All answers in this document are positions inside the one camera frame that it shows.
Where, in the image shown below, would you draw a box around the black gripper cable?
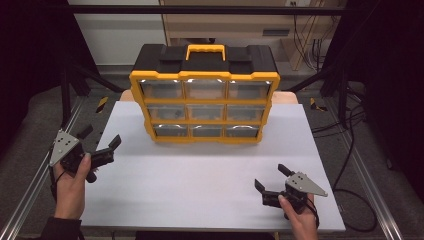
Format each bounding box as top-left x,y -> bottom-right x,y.
306,197 -> 322,230
48,165 -> 68,203

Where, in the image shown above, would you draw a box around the person's right hand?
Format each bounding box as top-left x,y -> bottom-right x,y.
278,194 -> 318,236

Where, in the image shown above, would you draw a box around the person's left hand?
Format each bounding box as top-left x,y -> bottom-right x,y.
53,152 -> 93,220

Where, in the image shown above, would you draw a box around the aluminium rail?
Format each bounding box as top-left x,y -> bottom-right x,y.
323,98 -> 405,240
0,96 -> 85,240

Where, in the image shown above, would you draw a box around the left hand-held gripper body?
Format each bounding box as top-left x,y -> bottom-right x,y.
49,129 -> 116,184

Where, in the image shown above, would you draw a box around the yellow black hazard tape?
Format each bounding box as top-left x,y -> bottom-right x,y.
309,97 -> 329,112
95,96 -> 110,114

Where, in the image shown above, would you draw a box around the clear plastic drawer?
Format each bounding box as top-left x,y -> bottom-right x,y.
147,104 -> 186,121

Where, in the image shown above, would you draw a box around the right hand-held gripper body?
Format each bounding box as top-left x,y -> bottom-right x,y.
261,171 -> 329,215

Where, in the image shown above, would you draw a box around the hanging black cable bundle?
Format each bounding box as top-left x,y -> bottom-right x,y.
292,14 -> 332,72

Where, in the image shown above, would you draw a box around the black curtain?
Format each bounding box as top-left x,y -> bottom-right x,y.
328,0 -> 424,203
0,0 -> 98,153

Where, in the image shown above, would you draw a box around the grid of clear drawers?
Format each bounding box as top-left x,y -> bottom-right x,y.
139,79 -> 272,138

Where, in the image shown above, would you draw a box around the black metal stand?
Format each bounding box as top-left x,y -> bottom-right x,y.
59,62 -> 125,128
285,62 -> 352,130

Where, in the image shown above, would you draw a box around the black floor cables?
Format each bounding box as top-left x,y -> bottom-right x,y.
311,81 -> 379,233

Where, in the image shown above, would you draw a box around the yellow black drawer organizer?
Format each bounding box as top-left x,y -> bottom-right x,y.
129,43 -> 281,145

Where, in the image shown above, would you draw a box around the black horizontal bar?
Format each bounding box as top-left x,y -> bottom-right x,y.
66,4 -> 349,16

